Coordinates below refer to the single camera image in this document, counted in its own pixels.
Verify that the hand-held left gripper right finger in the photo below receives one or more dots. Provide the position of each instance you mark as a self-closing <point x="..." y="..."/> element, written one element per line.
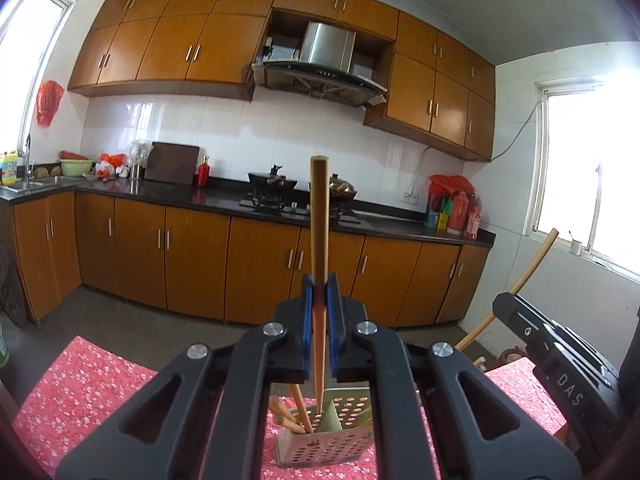
<point x="334" y="325"/>

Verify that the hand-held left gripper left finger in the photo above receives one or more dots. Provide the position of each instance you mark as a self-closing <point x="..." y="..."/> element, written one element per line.
<point x="306" y="325"/>

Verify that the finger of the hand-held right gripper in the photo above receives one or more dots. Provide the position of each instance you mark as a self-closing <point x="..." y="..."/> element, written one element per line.
<point x="517" y="317"/>

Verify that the green perforated utensil holder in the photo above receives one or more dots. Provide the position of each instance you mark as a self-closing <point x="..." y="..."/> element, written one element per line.
<point x="325" y="440"/>

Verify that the small white cup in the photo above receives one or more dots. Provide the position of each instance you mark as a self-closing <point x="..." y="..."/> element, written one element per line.
<point x="576" y="247"/>

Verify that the red sauce bottle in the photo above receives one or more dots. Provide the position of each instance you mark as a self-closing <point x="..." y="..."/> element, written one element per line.
<point x="473" y="217"/>

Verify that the gas stove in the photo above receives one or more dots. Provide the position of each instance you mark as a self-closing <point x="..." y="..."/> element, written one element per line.
<point x="270" y="207"/>

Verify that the wooden lower kitchen cabinets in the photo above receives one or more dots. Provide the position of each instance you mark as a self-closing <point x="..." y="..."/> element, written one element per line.
<point x="190" y="265"/>

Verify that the red bag over bottles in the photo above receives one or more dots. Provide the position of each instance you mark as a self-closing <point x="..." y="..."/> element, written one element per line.
<point x="450" y="185"/>

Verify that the black kitchen countertop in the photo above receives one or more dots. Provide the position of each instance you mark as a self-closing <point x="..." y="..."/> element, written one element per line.
<point x="210" y="196"/>

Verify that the red bottle with gold cap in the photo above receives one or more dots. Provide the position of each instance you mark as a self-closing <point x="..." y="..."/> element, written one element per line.
<point x="203" y="174"/>

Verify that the dark wooden cutting board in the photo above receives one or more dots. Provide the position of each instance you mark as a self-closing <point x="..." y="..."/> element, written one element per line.
<point x="170" y="164"/>

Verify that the red floral tablecloth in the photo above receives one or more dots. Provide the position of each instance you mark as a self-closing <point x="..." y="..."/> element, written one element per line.
<point x="85" y="385"/>

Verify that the steel cup with plastic bag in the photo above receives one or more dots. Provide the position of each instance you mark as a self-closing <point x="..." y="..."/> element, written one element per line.
<point x="139" y="160"/>

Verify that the red and white plastic bag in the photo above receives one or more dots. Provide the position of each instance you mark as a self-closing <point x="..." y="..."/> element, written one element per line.
<point x="110" y="166"/>

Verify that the steel range hood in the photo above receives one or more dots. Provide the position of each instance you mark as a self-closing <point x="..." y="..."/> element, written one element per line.
<point x="325" y="65"/>

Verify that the green basin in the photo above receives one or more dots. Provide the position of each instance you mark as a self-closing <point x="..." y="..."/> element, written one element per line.
<point x="76" y="167"/>

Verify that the steel sink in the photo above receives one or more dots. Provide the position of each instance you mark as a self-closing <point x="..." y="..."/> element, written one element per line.
<point x="35" y="186"/>

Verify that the sink faucet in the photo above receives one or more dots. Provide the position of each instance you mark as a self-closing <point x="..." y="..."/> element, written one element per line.
<point x="30" y="160"/>

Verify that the yellow detergent bottle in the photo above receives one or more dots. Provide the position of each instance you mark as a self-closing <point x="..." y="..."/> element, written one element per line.
<point x="11" y="167"/>

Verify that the hanging red plastic bag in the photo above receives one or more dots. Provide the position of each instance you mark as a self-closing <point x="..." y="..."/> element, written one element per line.
<point x="49" y="105"/>

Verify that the window beside sink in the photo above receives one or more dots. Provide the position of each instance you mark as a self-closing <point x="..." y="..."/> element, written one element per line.
<point x="30" y="60"/>

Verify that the wall outlet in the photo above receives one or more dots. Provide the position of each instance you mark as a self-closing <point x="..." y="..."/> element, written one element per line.
<point x="410" y="196"/>

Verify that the window with white frame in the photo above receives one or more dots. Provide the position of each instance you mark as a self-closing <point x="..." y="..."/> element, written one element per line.
<point x="590" y="170"/>

